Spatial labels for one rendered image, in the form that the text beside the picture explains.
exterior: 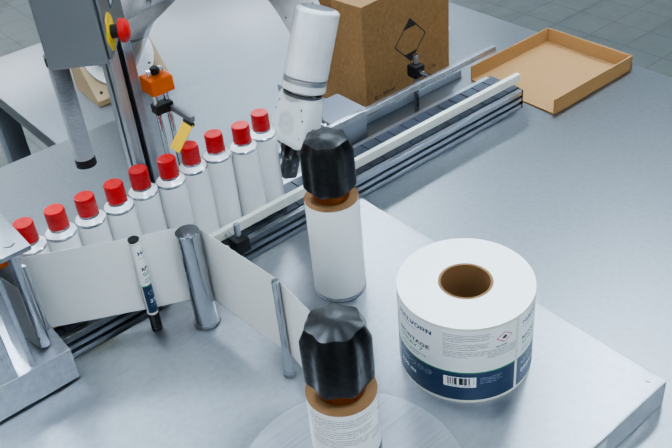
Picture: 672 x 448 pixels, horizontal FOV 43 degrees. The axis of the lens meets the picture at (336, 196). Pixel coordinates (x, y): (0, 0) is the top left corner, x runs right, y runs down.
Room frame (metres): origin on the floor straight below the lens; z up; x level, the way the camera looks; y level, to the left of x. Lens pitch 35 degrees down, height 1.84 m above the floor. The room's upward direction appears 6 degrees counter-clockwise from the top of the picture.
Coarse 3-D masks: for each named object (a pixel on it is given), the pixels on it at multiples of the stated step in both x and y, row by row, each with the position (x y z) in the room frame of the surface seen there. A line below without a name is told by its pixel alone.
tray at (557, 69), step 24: (528, 48) 2.04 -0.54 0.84; (552, 48) 2.03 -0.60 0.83; (576, 48) 2.01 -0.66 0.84; (600, 48) 1.95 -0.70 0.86; (480, 72) 1.93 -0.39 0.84; (504, 72) 1.93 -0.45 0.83; (528, 72) 1.91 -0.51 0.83; (552, 72) 1.90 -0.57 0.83; (576, 72) 1.89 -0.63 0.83; (600, 72) 1.88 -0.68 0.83; (624, 72) 1.86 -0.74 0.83; (528, 96) 1.79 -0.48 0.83; (552, 96) 1.78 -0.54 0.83; (576, 96) 1.75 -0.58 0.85
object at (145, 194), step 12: (132, 168) 1.24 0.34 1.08; (144, 168) 1.23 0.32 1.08; (132, 180) 1.22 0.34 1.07; (144, 180) 1.22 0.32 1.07; (132, 192) 1.22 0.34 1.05; (144, 192) 1.22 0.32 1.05; (156, 192) 1.22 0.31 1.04; (144, 204) 1.21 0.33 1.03; (156, 204) 1.22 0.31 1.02; (144, 216) 1.21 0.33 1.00; (156, 216) 1.21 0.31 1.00; (144, 228) 1.21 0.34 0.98; (156, 228) 1.21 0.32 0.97
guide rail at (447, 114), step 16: (512, 80) 1.74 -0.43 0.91; (480, 96) 1.68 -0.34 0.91; (448, 112) 1.62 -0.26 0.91; (416, 128) 1.56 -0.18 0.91; (384, 144) 1.51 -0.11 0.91; (400, 144) 1.53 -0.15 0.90; (368, 160) 1.48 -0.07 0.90; (304, 192) 1.38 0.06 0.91; (272, 208) 1.33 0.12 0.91; (240, 224) 1.29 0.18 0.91
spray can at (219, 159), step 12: (216, 132) 1.33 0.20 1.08; (216, 144) 1.31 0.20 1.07; (204, 156) 1.32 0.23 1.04; (216, 156) 1.31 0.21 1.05; (228, 156) 1.32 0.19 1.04; (216, 168) 1.30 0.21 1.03; (228, 168) 1.31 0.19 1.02; (216, 180) 1.30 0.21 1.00; (228, 180) 1.31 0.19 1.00; (216, 192) 1.30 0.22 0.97; (228, 192) 1.30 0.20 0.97; (216, 204) 1.31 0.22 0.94; (228, 204) 1.30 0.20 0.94; (228, 216) 1.30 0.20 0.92; (240, 216) 1.32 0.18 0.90
